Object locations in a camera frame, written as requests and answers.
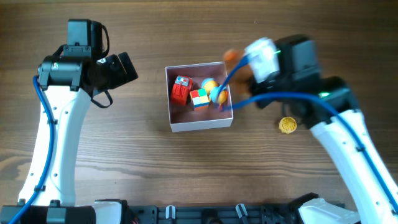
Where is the yellow duck toy blue hat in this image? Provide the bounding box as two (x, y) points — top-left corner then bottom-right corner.
(201, 78), (228, 110)

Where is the colourful puzzle cube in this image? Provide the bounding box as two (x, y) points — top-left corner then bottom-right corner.
(190, 88), (210, 110)

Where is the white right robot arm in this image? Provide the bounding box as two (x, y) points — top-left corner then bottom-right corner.
(249, 74), (397, 223)

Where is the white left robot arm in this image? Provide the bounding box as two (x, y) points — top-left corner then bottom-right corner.
(1, 52), (138, 223)

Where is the brown toy with orange top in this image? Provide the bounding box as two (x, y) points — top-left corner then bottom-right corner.
(223, 49), (253, 95)

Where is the yellow round toy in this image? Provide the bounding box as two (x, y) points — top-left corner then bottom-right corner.
(279, 116), (297, 134)

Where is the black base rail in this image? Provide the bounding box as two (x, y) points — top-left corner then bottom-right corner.
(129, 204), (303, 224)

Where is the red toy fire truck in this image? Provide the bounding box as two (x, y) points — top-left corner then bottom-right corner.
(170, 75), (193, 105)

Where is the white box pink interior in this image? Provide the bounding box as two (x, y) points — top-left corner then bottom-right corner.
(165, 62), (234, 133)

